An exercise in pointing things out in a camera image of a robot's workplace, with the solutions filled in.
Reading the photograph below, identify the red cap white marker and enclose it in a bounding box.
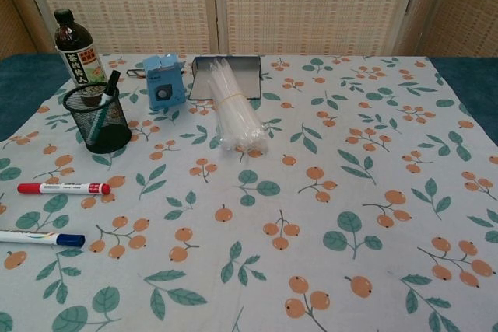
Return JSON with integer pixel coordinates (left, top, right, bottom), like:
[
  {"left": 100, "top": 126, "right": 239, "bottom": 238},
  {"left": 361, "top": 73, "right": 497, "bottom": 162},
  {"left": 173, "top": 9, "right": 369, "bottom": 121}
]
[{"left": 17, "top": 182, "right": 112, "bottom": 197}]

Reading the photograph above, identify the blue cap white marker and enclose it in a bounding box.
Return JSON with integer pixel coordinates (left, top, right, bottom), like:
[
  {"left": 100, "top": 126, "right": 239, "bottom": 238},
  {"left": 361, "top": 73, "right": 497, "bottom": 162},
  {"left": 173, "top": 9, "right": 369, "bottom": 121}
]
[{"left": 0, "top": 229, "right": 86, "bottom": 249}]

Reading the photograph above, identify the black mesh pen holder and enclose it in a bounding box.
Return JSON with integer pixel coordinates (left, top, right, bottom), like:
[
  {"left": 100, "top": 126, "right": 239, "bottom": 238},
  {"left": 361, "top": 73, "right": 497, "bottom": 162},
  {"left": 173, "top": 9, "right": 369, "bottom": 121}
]
[{"left": 62, "top": 82, "right": 133, "bottom": 155}]

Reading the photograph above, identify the green marker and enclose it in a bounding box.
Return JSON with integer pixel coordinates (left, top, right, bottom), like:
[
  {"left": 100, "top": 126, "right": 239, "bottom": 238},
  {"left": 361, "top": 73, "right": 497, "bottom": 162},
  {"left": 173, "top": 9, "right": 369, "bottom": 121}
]
[{"left": 86, "top": 69, "right": 122, "bottom": 143}]

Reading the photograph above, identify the bundle of clear straws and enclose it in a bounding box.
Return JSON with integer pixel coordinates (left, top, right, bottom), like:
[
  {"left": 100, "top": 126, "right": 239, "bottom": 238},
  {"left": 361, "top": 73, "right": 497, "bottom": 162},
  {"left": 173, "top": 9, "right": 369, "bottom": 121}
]
[{"left": 206, "top": 57, "right": 270, "bottom": 154}]

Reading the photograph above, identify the fruit and leaf print tablecloth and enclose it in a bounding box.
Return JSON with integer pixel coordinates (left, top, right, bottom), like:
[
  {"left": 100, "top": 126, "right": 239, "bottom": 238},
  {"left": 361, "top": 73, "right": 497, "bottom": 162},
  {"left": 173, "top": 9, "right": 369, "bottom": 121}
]
[{"left": 0, "top": 53, "right": 498, "bottom": 332}]

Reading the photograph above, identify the open blue grey box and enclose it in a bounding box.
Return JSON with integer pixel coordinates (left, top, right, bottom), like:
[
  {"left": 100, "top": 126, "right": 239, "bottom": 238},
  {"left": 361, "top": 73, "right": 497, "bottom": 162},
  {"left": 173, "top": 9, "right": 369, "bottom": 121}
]
[{"left": 188, "top": 55, "right": 264, "bottom": 101}]

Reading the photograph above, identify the small blue cardboard box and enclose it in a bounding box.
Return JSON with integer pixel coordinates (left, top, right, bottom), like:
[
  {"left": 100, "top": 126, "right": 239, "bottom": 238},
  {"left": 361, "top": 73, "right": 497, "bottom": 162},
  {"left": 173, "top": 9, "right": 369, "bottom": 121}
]
[{"left": 142, "top": 53, "right": 188, "bottom": 113}]

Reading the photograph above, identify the bamboo folding screen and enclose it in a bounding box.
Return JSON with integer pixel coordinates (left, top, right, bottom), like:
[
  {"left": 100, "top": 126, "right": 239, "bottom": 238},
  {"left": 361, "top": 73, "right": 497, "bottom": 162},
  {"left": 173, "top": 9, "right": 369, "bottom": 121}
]
[{"left": 0, "top": 0, "right": 498, "bottom": 59}]

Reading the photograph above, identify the dark bottle with label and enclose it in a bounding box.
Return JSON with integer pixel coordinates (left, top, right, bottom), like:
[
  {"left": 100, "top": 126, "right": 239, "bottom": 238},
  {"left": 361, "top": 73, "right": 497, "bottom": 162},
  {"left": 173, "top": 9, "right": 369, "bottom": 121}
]
[{"left": 52, "top": 8, "right": 108, "bottom": 107}]

